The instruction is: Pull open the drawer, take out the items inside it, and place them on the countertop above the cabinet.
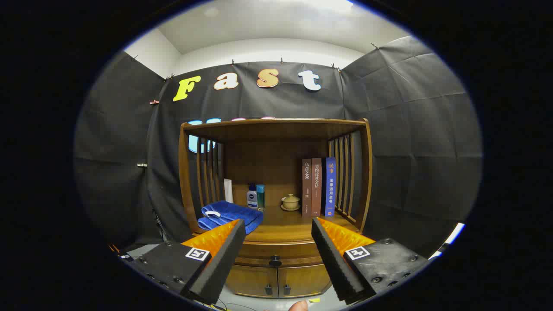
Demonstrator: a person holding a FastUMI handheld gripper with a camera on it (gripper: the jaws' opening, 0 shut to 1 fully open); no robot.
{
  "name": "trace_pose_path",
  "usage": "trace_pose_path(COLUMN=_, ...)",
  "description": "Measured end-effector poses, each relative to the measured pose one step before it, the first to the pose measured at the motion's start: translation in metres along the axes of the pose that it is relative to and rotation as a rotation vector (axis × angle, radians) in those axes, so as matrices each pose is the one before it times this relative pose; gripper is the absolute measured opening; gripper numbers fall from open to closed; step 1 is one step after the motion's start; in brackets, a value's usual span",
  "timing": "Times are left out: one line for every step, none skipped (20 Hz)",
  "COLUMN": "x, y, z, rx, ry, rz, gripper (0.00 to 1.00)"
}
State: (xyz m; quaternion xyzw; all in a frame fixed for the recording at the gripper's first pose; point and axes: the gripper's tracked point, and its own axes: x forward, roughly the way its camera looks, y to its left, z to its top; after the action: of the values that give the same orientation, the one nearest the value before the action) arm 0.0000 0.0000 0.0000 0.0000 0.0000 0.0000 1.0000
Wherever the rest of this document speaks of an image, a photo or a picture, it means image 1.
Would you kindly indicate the reddish brown book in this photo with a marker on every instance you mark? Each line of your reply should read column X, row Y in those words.
column 316, row 190

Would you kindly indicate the wooden cabinet door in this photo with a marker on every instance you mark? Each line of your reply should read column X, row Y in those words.
column 252, row 280
column 302, row 280

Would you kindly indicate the beige lidded tea cup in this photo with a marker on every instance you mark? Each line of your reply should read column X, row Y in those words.
column 290, row 202

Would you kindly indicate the white bottle with blue cap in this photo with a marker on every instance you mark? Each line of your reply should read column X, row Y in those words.
column 252, row 199

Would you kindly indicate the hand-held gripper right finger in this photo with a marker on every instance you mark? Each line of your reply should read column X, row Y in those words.
column 335, row 259

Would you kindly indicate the white tube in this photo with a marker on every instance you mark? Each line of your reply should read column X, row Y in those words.
column 228, row 191

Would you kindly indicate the blue book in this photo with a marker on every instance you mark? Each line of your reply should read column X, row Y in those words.
column 330, row 188

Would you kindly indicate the blue towel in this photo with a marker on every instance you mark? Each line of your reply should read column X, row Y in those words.
column 233, row 214

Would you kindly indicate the wooden countertop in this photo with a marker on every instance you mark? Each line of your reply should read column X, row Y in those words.
column 285, row 224

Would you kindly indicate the teal bottle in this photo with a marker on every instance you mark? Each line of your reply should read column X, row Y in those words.
column 261, row 196

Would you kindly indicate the wooden cabinet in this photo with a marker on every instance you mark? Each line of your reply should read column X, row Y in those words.
column 272, row 164

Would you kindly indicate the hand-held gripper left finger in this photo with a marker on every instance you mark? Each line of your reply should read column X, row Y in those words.
column 222, row 259

